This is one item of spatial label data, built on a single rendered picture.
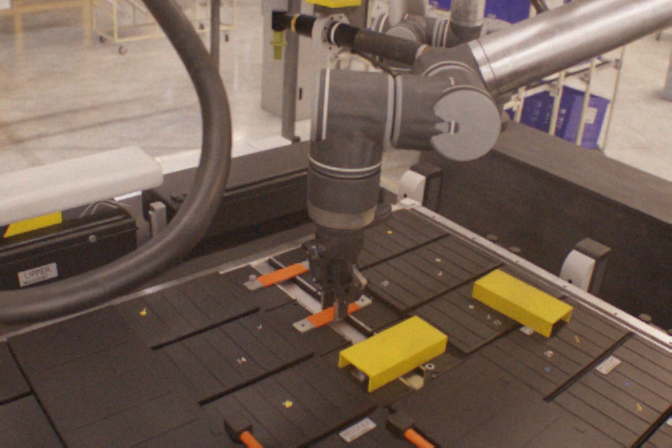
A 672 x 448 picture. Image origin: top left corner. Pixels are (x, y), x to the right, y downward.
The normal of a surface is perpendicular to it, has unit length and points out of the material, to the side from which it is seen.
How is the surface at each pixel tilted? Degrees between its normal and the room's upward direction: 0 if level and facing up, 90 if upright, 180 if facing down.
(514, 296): 0
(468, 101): 83
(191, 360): 0
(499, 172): 90
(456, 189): 90
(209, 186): 36
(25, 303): 44
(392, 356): 0
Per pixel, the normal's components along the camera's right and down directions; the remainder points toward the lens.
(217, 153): 0.33, -0.50
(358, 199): 0.33, 0.40
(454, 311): 0.06, -0.91
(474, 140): -0.03, 0.41
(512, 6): -0.75, 0.30
